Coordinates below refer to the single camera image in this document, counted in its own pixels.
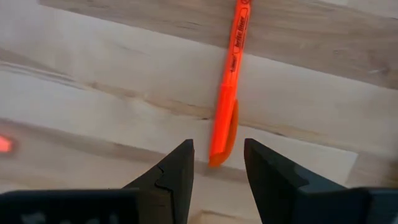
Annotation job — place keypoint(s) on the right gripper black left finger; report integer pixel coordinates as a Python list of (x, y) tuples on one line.
[(174, 186)]

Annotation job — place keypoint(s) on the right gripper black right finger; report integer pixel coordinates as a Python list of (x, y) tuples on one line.
[(273, 186)]

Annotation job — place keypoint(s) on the orange highlighter pen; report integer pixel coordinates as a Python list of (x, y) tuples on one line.
[(228, 93)]

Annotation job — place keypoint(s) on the pink rubber eraser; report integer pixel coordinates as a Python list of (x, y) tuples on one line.
[(4, 144)]

